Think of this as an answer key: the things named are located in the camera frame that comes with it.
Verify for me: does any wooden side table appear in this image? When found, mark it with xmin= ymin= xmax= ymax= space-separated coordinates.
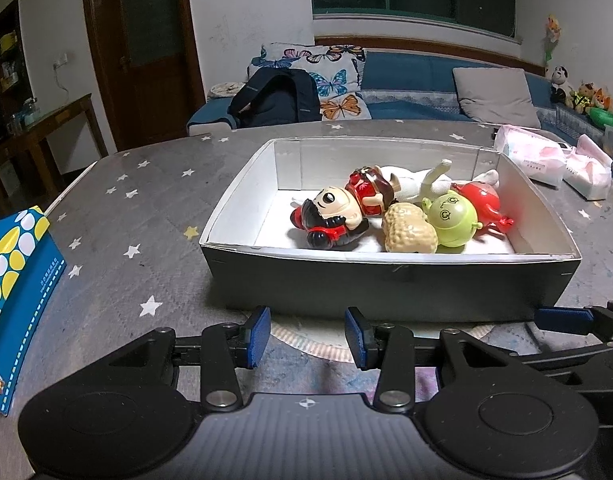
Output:
xmin=0 ymin=92 xmax=110 ymax=211

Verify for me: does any blue dotted tissue box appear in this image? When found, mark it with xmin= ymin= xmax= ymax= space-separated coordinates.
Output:
xmin=0 ymin=205 xmax=67 ymax=416

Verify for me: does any black haired doll figure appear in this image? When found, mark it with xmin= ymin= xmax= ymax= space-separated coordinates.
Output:
xmin=290 ymin=186 xmax=371 ymax=251

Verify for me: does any brown wooden door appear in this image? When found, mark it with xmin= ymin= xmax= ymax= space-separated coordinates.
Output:
xmin=80 ymin=0 xmax=207 ymax=153

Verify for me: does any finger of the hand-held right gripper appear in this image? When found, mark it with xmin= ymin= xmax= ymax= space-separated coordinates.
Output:
xmin=533 ymin=300 xmax=613 ymax=346
xmin=506 ymin=340 xmax=613 ymax=373

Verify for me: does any clear bottle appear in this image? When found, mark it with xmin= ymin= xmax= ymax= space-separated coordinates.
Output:
xmin=19 ymin=97 xmax=42 ymax=128

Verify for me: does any beige bumpy toy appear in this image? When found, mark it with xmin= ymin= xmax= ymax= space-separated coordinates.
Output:
xmin=382 ymin=203 xmax=438 ymax=254

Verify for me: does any panda plush toy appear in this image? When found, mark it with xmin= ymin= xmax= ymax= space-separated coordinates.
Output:
xmin=545 ymin=64 xmax=572 ymax=106

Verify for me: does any white plush rabbit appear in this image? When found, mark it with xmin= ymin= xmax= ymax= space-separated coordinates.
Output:
xmin=381 ymin=159 xmax=501 ymax=206

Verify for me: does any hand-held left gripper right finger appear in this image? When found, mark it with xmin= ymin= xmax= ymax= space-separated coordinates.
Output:
xmin=343 ymin=305 xmax=532 ymax=411

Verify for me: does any orange green wall hanging toy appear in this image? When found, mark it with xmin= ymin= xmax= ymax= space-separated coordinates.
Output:
xmin=545 ymin=15 xmax=562 ymax=68

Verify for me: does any green round toy figure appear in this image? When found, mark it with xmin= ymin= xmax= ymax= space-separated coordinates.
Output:
xmin=421 ymin=192 xmax=479 ymax=248

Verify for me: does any red brown toy figure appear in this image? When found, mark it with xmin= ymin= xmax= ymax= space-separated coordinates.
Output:
xmin=347 ymin=166 xmax=402 ymax=218

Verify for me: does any yellow plush toy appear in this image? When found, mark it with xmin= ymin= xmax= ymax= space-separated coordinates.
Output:
xmin=569 ymin=81 xmax=596 ymax=113

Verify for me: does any red plastic toy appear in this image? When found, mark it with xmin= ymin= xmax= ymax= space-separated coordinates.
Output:
xmin=451 ymin=182 xmax=517 ymax=238

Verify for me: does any large pink tissue pack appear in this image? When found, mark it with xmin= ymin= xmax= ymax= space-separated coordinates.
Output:
xmin=493 ymin=124 xmax=569 ymax=190

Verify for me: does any small pink tissue pack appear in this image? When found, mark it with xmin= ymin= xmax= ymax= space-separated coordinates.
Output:
xmin=561 ymin=134 xmax=613 ymax=202

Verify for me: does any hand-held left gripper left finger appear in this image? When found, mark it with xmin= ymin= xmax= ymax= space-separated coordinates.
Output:
xmin=94 ymin=305 xmax=272 ymax=411

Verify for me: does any black backpack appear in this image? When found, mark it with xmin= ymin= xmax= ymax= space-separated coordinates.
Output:
xmin=228 ymin=67 xmax=323 ymax=128

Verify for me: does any butterfly print pillow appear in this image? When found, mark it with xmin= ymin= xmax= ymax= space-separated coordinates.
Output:
xmin=247 ymin=42 xmax=372 ymax=122

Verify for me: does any grey pillow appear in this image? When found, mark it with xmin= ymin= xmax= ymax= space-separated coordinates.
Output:
xmin=452 ymin=66 xmax=542 ymax=129

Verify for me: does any round printed mat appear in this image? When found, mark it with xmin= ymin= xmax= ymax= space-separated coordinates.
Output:
xmin=270 ymin=310 xmax=494 ymax=403

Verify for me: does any white cardboard box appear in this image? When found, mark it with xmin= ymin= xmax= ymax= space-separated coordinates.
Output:
xmin=199 ymin=136 xmax=583 ymax=323

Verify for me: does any grey star print mat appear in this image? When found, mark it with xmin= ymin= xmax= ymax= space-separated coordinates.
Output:
xmin=0 ymin=120 xmax=613 ymax=480

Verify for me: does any wall shelf with items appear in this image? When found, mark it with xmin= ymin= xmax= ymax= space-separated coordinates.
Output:
xmin=0 ymin=0 xmax=30 ymax=106

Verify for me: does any blue sofa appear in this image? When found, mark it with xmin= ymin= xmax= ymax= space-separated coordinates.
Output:
xmin=187 ymin=35 xmax=613 ymax=186

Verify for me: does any pale crumpled cloth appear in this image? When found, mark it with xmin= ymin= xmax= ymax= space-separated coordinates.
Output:
xmin=209 ymin=80 xmax=247 ymax=101

